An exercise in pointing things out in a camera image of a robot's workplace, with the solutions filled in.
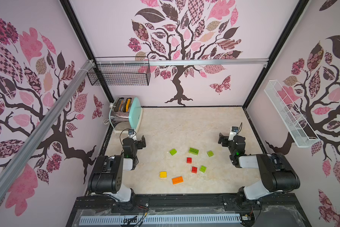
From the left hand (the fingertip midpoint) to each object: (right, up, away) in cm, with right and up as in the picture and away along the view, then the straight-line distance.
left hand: (136, 138), depth 94 cm
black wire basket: (-17, +52, +28) cm, 62 cm away
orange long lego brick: (+28, -23, -13) cm, 39 cm away
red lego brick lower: (+39, -18, -9) cm, 44 cm away
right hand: (+62, +2, 0) cm, 62 cm away
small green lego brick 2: (+50, -10, -3) cm, 51 cm away
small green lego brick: (+25, -9, +1) cm, 27 cm away
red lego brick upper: (+36, -14, -5) cm, 39 cm away
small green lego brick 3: (+44, -18, -9) cm, 49 cm away
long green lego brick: (+40, -8, -2) cm, 41 cm away
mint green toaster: (-7, +17, 0) cm, 19 cm away
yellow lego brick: (+20, -20, -11) cm, 31 cm away
